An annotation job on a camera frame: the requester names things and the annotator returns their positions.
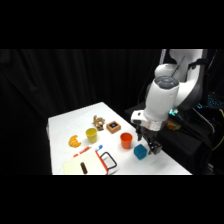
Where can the wooden block with blue dot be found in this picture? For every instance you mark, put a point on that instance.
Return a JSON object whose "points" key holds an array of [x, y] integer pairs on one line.
{"points": [[113, 127]]}

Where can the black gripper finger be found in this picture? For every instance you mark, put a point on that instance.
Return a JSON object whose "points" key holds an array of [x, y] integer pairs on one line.
{"points": [[139, 134], [155, 148]]}

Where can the black cloth covered stand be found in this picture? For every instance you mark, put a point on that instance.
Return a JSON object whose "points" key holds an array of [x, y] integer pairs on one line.
{"points": [[180, 146]]}

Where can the red marker pen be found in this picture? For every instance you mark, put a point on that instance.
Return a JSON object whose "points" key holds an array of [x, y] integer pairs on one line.
{"points": [[82, 151]]}

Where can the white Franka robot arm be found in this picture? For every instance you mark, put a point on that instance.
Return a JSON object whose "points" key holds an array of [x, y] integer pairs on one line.
{"points": [[166, 93]]}

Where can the yellow cup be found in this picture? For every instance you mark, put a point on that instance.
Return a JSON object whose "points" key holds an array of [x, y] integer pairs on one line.
{"points": [[91, 135]]}

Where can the blue lit device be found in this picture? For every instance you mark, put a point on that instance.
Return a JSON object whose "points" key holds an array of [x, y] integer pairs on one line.
{"points": [[200, 106]]}

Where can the orange cup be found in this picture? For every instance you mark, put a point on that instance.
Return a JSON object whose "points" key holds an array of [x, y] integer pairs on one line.
{"points": [[126, 140]]}

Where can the cream notebook with red edge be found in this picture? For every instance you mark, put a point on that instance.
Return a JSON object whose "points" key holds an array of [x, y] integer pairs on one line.
{"points": [[81, 161]]}

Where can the tan wrist camera mount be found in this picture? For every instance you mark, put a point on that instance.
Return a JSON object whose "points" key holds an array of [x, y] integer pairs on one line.
{"points": [[172, 124]]}

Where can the blue cube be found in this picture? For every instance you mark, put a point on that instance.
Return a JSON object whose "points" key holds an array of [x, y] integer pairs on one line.
{"points": [[140, 152]]}

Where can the blue capped marker pen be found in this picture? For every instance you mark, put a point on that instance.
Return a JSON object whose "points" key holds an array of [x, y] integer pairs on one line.
{"points": [[98, 147]]}

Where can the green base light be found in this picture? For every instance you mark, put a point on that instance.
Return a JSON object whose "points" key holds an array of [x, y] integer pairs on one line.
{"points": [[172, 112]]}

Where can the tan toy giraffe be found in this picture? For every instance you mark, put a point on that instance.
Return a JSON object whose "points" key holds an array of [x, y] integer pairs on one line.
{"points": [[98, 123]]}

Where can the orange toy croissant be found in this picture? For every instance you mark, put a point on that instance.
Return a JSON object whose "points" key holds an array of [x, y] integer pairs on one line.
{"points": [[74, 141]]}

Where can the black curtain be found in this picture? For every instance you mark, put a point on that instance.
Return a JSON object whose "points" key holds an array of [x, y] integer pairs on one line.
{"points": [[33, 86]]}

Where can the brown cylinder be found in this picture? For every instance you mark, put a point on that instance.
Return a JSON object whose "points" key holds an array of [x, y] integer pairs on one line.
{"points": [[84, 168]]}

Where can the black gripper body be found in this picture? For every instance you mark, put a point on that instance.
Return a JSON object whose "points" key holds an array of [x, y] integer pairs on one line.
{"points": [[146, 132]]}

